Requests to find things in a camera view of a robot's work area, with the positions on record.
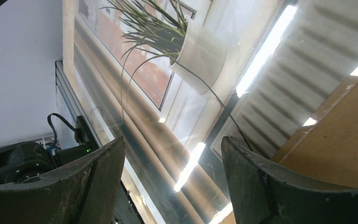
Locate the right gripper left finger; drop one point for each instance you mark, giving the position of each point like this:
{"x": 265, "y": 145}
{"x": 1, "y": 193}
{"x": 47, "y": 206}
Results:
{"x": 83, "y": 191}

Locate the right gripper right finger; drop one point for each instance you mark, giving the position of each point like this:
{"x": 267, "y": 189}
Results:
{"x": 264, "y": 192}

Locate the plant photo print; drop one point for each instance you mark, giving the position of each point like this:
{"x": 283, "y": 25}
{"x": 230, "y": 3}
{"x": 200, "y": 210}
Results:
{"x": 197, "y": 77}

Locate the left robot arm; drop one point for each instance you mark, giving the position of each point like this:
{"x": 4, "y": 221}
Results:
{"x": 23, "y": 160}

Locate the brown backing board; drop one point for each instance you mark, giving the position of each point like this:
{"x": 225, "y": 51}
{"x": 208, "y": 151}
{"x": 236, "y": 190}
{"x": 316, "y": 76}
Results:
{"x": 328, "y": 150}

